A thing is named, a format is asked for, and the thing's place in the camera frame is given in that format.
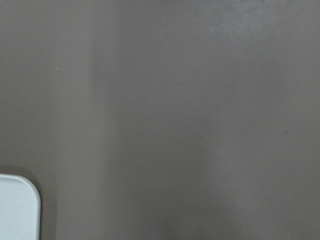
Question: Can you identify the white plastic tray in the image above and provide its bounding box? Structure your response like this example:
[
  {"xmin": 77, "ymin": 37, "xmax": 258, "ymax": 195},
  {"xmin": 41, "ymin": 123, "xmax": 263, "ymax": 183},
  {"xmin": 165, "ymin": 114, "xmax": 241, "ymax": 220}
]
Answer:
[{"xmin": 0, "ymin": 174, "xmax": 41, "ymax": 240}]

